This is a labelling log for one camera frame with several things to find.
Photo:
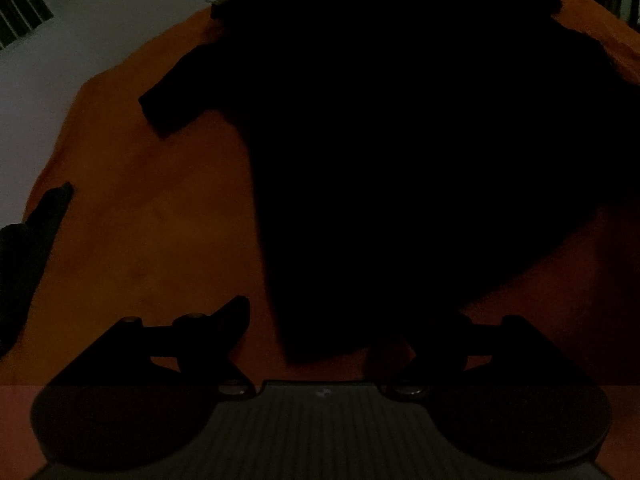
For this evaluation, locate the orange bed sheet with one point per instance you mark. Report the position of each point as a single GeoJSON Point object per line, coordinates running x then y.
{"type": "Point", "coordinates": [150, 210]}

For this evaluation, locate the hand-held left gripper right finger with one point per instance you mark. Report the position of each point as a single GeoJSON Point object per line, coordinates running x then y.
{"type": "Point", "coordinates": [515, 334]}

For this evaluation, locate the window grille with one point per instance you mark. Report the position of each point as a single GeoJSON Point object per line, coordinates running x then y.
{"type": "Point", "coordinates": [20, 5]}

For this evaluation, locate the black object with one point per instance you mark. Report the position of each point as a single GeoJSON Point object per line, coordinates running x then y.
{"type": "Point", "coordinates": [30, 260]}

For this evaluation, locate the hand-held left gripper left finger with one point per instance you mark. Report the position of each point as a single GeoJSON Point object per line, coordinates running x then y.
{"type": "Point", "coordinates": [234, 316]}

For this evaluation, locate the black t-shirt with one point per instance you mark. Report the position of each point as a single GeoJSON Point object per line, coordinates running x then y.
{"type": "Point", "coordinates": [400, 160]}

